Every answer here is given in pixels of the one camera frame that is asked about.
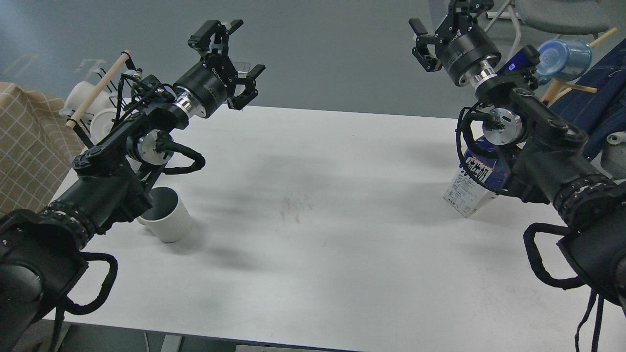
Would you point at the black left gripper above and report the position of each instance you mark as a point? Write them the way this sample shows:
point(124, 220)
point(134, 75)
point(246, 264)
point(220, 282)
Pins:
point(213, 80)

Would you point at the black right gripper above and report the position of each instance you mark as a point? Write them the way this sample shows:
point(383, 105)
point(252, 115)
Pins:
point(466, 53)

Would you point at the white ribbed mug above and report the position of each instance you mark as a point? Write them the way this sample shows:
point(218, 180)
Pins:
point(168, 219)

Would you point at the blue white milk carton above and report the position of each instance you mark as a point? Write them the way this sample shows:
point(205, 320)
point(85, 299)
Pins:
point(465, 195)

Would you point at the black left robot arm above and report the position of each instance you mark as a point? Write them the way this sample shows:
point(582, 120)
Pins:
point(43, 263)

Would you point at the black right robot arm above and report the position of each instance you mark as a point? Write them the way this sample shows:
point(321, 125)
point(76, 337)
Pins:
point(542, 153)

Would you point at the white cup on rack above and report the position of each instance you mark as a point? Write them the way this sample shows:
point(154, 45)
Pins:
point(101, 124)
point(79, 95)

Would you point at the blue mug on stand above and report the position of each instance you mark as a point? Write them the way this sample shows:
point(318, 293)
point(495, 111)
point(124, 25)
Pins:
point(563, 60)

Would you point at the wooden mug tree stand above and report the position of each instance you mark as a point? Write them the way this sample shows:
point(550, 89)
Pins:
point(558, 89)

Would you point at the grey office chair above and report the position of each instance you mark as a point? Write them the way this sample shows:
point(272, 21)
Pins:
point(563, 17)

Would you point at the dark blue denim cloth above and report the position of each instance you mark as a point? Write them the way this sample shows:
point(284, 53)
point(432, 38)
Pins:
point(602, 113)

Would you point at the beige checkered cloth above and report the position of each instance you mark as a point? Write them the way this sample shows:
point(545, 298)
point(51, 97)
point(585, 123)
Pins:
point(36, 147)

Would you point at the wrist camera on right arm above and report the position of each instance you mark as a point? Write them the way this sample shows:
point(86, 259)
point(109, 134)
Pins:
point(523, 62)

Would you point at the black wire cup rack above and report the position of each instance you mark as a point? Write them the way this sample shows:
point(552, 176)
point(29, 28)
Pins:
point(129, 83)

